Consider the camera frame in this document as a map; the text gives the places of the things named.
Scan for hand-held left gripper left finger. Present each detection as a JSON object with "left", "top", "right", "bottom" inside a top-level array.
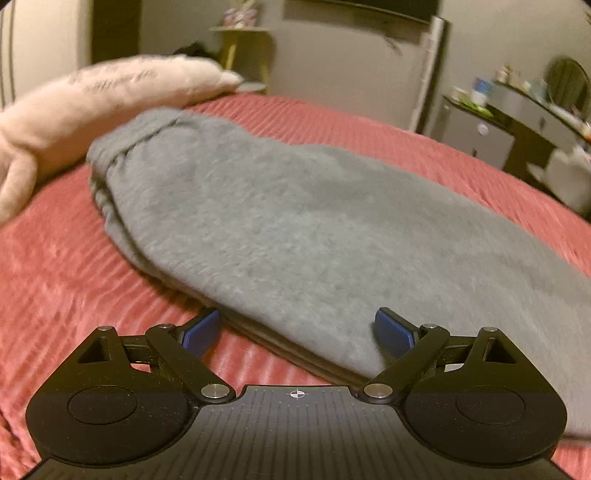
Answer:
[{"left": 78, "top": 308, "right": 235, "bottom": 403}]

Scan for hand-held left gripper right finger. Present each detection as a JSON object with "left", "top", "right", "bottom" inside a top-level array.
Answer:
[{"left": 361, "top": 307, "right": 517, "bottom": 403}]

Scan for grey sweat pants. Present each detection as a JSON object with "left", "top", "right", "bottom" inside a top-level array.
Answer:
[{"left": 86, "top": 109, "right": 591, "bottom": 439}]

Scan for red ribbed bed blanket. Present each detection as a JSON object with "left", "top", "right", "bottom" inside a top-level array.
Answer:
[{"left": 0, "top": 91, "right": 591, "bottom": 480}]

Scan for white chair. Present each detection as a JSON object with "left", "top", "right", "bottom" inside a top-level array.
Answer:
[{"left": 528, "top": 145, "right": 591, "bottom": 216}]

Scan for dark vanity desk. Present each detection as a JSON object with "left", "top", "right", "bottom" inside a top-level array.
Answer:
[{"left": 438, "top": 79, "right": 591, "bottom": 185}]

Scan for pink plush pillow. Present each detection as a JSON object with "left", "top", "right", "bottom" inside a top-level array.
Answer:
[{"left": 0, "top": 54, "right": 245, "bottom": 227}]

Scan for white blue jar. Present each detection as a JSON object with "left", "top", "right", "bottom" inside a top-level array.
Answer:
[{"left": 471, "top": 78, "right": 493, "bottom": 106}]

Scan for white standing air conditioner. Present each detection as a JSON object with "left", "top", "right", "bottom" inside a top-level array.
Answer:
[{"left": 408, "top": 16, "right": 450, "bottom": 136}]

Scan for yellow side table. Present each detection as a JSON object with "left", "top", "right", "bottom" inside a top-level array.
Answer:
[{"left": 209, "top": 25, "right": 273, "bottom": 95}]

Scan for round vanity mirror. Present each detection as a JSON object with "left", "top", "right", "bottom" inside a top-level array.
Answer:
[{"left": 547, "top": 57, "right": 588, "bottom": 112}]

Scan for dark doorway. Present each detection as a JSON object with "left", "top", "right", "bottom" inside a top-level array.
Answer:
[{"left": 91, "top": 0, "right": 142, "bottom": 64}]

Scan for wall television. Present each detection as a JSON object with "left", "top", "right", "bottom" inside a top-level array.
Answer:
[{"left": 284, "top": 0, "right": 440, "bottom": 25}]

